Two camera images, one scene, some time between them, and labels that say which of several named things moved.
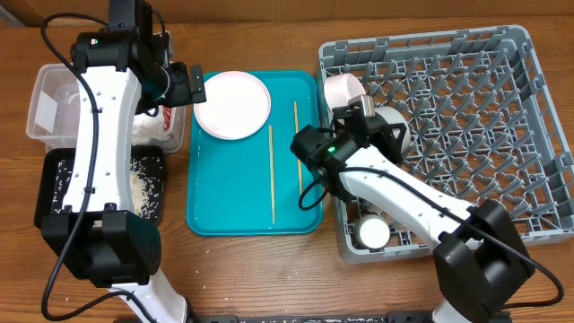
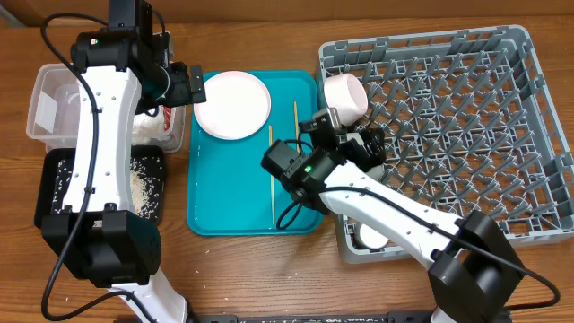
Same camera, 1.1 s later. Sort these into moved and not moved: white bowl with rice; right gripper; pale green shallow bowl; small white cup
Moved: right gripper; pale green shallow bowl
Not moved: white bowl with rice; small white cup
